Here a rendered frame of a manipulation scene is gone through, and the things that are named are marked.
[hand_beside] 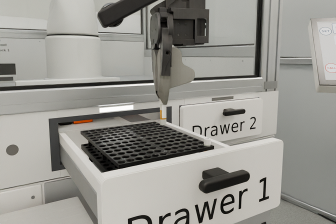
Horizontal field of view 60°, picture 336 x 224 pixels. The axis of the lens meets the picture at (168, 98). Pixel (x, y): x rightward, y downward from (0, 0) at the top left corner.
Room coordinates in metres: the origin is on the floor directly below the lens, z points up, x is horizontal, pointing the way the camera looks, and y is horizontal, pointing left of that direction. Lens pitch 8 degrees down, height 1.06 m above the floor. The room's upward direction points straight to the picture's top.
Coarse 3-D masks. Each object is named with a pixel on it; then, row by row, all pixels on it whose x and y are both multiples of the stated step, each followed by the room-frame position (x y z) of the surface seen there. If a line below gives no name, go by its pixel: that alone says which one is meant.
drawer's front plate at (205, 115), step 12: (180, 108) 0.74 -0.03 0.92; (192, 108) 0.74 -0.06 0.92; (204, 108) 0.76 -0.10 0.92; (216, 108) 0.78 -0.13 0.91; (252, 108) 0.85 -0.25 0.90; (180, 120) 0.73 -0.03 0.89; (192, 120) 0.74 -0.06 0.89; (204, 120) 0.76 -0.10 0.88; (216, 120) 0.78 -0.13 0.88; (228, 120) 0.80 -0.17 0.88; (240, 120) 0.83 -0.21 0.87; (252, 120) 0.85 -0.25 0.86; (228, 132) 0.80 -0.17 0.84; (240, 132) 0.83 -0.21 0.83; (252, 132) 0.85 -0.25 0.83
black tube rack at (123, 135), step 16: (112, 128) 0.62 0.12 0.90; (128, 128) 0.62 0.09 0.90; (144, 128) 0.62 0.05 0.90; (160, 128) 0.62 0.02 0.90; (96, 144) 0.50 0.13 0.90; (112, 144) 0.50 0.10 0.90; (128, 144) 0.50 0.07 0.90; (144, 144) 0.50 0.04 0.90; (160, 144) 0.50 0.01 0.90; (176, 144) 0.50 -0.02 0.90; (192, 144) 0.50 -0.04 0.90; (96, 160) 0.50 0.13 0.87; (112, 160) 0.42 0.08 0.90
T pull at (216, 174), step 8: (216, 168) 0.36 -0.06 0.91; (208, 176) 0.34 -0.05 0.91; (216, 176) 0.33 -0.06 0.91; (224, 176) 0.33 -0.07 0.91; (232, 176) 0.34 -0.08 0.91; (240, 176) 0.34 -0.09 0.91; (248, 176) 0.35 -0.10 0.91; (200, 184) 0.32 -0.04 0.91; (208, 184) 0.32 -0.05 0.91; (216, 184) 0.32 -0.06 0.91; (224, 184) 0.33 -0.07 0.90; (232, 184) 0.33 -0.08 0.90; (208, 192) 0.32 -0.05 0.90
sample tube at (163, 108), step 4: (160, 100) 0.48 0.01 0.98; (160, 104) 0.48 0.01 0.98; (160, 108) 0.48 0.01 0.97; (164, 108) 0.48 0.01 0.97; (160, 112) 0.48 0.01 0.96; (164, 112) 0.48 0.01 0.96; (160, 116) 0.48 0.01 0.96; (164, 116) 0.48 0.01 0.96; (160, 120) 0.48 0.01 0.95; (164, 120) 0.48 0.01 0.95; (160, 124) 0.48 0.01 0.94; (164, 124) 0.48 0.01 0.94
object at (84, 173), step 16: (80, 128) 0.64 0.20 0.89; (96, 128) 0.64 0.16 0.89; (176, 128) 0.65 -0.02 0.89; (64, 144) 0.55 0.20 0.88; (80, 144) 0.63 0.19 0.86; (224, 144) 0.52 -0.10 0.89; (64, 160) 0.54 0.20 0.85; (80, 160) 0.44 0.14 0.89; (80, 176) 0.43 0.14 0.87; (96, 176) 0.37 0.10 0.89; (80, 192) 0.44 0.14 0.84; (96, 192) 0.37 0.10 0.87; (96, 208) 0.36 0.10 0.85
